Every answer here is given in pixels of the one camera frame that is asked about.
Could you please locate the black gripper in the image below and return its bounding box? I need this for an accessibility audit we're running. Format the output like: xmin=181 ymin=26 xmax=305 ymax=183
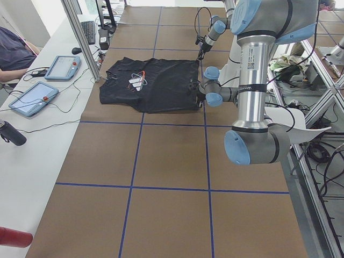
xmin=195 ymin=35 xmax=214 ymax=61
xmin=187 ymin=80 xmax=205 ymax=109

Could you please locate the black graphic t-shirt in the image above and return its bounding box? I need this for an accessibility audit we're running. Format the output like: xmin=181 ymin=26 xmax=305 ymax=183
xmin=99 ymin=57 xmax=199 ymax=113

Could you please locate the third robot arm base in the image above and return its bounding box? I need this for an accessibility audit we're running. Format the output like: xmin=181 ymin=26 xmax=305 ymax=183
xmin=326 ymin=37 xmax=344 ymax=66

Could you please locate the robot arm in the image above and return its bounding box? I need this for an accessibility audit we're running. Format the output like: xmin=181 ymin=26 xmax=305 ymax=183
xmin=196 ymin=1 xmax=319 ymax=165
xmin=195 ymin=1 xmax=236 ymax=61

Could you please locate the black monitor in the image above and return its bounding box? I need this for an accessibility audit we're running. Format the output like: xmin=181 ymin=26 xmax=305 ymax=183
xmin=95 ymin=0 xmax=117 ymax=34

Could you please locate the black label box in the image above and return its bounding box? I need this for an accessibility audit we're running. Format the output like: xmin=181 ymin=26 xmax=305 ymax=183
xmin=98 ymin=29 xmax=110 ymax=50

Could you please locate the white plastic chair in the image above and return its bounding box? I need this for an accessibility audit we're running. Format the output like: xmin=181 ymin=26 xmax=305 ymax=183
xmin=265 ymin=107 xmax=331 ymax=145

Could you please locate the black keyboard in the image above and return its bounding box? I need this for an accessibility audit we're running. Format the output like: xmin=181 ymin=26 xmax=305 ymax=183
xmin=80 ymin=21 xmax=96 ymax=45

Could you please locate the black computer mouse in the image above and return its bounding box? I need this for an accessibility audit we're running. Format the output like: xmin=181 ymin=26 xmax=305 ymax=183
xmin=71 ymin=47 xmax=82 ymax=55

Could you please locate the far teach pendant tablet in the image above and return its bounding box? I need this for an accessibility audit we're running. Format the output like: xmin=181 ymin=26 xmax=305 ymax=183
xmin=44 ymin=55 xmax=81 ymax=81

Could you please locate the teach pendant tablet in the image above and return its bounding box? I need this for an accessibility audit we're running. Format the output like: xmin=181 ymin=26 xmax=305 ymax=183
xmin=44 ymin=55 xmax=81 ymax=81
xmin=9 ymin=82 xmax=59 ymax=117

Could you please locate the near teach pendant tablet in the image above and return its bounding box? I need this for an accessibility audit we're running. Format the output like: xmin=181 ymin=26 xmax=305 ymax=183
xmin=9 ymin=82 xmax=59 ymax=117

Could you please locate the person in blue shirt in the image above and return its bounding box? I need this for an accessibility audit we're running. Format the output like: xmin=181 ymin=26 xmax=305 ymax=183
xmin=1 ymin=27 xmax=40 ymax=83

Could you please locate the black water bottle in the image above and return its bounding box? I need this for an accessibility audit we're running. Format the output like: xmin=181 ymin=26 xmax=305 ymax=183
xmin=1 ymin=120 xmax=27 ymax=146

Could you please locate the red bottle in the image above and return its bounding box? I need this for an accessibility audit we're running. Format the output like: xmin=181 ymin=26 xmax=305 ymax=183
xmin=1 ymin=227 xmax=33 ymax=248

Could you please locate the aluminium frame post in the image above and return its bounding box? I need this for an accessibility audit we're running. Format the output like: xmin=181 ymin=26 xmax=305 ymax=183
xmin=61 ymin=0 xmax=100 ymax=82

